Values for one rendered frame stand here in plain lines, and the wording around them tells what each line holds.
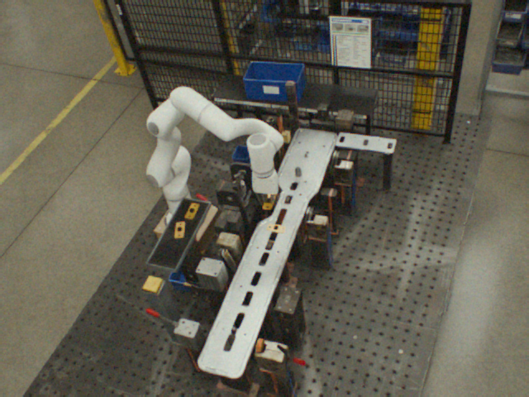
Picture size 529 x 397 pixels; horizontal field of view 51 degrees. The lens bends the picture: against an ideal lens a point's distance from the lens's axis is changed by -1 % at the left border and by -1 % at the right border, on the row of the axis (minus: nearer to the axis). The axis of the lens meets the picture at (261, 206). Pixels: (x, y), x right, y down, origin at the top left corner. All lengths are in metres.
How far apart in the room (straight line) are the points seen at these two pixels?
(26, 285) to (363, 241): 2.35
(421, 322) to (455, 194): 0.77
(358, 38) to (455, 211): 1.00
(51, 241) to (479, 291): 2.89
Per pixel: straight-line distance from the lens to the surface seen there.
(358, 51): 3.00
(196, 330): 2.21
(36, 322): 3.90
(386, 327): 2.55
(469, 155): 3.25
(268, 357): 2.10
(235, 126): 2.09
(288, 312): 2.22
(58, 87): 5.70
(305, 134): 2.90
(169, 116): 2.27
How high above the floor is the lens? 2.94
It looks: 49 degrees down
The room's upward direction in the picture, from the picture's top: 12 degrees counter-clockwise
